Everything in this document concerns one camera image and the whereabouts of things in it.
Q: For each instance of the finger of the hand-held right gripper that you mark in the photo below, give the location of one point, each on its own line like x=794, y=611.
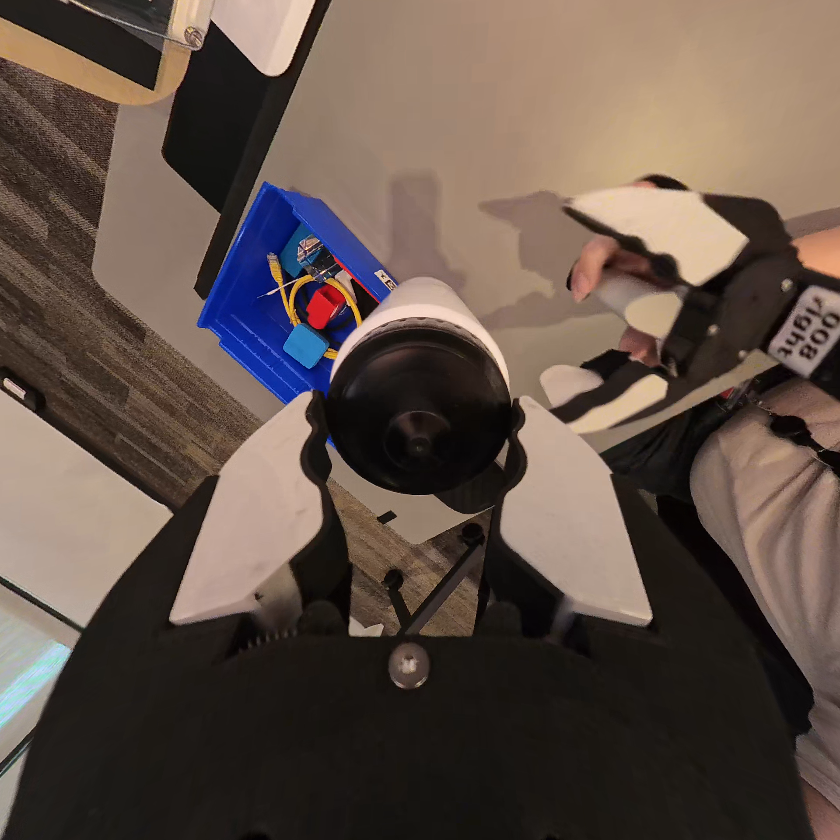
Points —
x=640, y=394
x=663, y=220

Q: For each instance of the white stand base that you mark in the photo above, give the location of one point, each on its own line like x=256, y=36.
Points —
x=275, y=33

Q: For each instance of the instruction sheet in clear holder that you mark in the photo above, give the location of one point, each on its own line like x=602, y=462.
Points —
x=177, y=19

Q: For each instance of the light blue foam block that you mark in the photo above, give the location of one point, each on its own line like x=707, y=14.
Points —
x=295, y=246
x=305, y=344

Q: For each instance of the red plastic connector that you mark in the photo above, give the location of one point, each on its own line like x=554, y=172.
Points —
x=325, y=308

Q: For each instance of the plain white desk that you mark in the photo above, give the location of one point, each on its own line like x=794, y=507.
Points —
x=65, y=512

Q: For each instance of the person's right forearm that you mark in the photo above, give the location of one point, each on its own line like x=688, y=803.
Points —
x=820, y=256

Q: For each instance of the grey desk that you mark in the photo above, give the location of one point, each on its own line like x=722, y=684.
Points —
x=525, y=98

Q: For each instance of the black chair base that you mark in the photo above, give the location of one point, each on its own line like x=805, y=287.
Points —
x=426, y=597

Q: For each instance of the white bottle black cap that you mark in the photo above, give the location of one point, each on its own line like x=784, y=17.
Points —
x=420, y=394

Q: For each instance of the blue storage bin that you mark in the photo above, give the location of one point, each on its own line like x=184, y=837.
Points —
x=249, y=315

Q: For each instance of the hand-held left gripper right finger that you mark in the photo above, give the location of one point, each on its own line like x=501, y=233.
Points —
x=564, y=525

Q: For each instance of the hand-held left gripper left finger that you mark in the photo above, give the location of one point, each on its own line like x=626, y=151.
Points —
x=262, y=512

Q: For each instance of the person's leg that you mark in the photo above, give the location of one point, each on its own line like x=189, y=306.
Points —
x=774, y=525

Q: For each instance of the person's right hand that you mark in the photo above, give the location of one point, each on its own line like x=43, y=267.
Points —
x=590, y=262

